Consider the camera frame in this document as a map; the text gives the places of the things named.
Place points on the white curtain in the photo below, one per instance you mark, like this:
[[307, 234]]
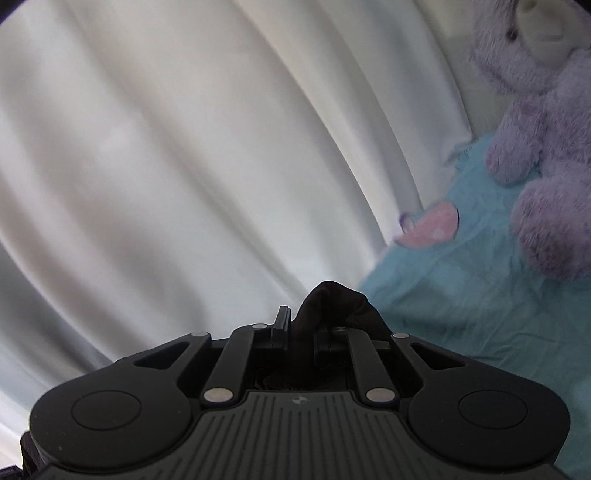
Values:
[[184, 161]]

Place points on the dark brown garment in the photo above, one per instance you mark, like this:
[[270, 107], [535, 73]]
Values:
[[337, 304]]

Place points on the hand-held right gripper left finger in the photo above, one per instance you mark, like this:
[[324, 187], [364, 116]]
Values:
[[280, 328]]

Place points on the blue mushroom-print bed sheet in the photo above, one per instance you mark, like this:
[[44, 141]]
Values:
[[461, 300]]

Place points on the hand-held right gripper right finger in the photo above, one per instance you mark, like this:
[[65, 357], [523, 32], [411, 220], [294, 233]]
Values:
[[323, 344]]

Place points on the purple teddy bear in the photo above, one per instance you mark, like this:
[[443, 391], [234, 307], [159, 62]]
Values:
[[549, 138]]

